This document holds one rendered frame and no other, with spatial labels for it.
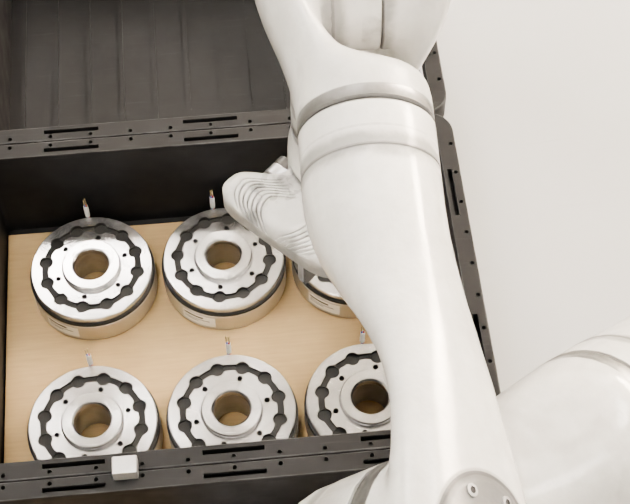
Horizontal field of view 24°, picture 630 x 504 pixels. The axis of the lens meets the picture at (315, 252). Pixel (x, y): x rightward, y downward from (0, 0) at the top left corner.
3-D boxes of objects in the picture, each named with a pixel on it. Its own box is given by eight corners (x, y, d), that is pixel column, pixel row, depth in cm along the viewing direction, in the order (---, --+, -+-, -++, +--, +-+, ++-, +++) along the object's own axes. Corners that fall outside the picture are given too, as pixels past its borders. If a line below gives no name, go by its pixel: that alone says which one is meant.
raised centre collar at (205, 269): (247, 229, 123) (246, 224, 123) (257, 277, 121) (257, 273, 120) (189, 238, 123) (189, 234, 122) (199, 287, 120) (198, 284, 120)
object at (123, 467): (138, 461, 105) (136, 454, 104) (138, 479, 104) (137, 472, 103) (113, 463, 104) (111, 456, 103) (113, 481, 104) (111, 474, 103)
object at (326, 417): (424, 341, 118) (424, 337, 118) (442, 455, 113) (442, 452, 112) (300, 352, 118) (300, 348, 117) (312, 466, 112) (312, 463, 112)
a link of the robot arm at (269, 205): (215, 208, 91) (208, 149, 85) (328, 98, 95) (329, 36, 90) (328, 287, 88) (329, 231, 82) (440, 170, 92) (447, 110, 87)
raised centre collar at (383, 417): (397, 369, 116) (397, 366, 116) (405, 425, 114) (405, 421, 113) (335, 375, 116) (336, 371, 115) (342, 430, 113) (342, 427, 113)
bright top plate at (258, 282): (271, 202, 125) (271, 198, 125) (294, 301, 120) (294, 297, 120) (155, 222, 124) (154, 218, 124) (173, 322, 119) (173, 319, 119)
